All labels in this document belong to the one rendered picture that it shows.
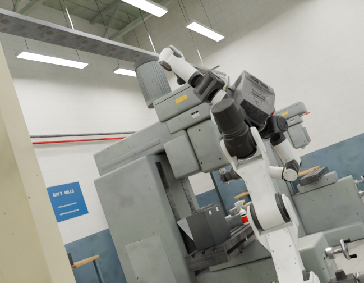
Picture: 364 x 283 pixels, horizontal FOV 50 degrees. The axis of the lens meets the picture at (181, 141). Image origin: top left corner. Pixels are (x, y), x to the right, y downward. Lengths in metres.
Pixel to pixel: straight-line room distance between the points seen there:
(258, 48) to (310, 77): 1.38
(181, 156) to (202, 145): 0.16
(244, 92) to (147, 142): 0.98
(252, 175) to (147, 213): 1.00
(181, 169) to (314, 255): 0.95
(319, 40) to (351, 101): 1.48
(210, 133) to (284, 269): 1.03
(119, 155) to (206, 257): 1.12
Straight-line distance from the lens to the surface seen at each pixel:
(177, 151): 2.55
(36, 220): 0.90
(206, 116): 2.46
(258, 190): 1.82
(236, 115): 1.74
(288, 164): 2.26
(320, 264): 2.35
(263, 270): 2.44
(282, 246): 1.82
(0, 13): 4.49
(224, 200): 9.68
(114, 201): 2.76
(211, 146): 2.46
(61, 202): 7.22
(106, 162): 2.91
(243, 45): 9.56
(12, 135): 0.94
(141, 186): 2.60
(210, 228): 2.08
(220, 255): 2.01
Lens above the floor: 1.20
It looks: 8 degrees up
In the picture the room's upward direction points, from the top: 20 degrees counter-clockwise
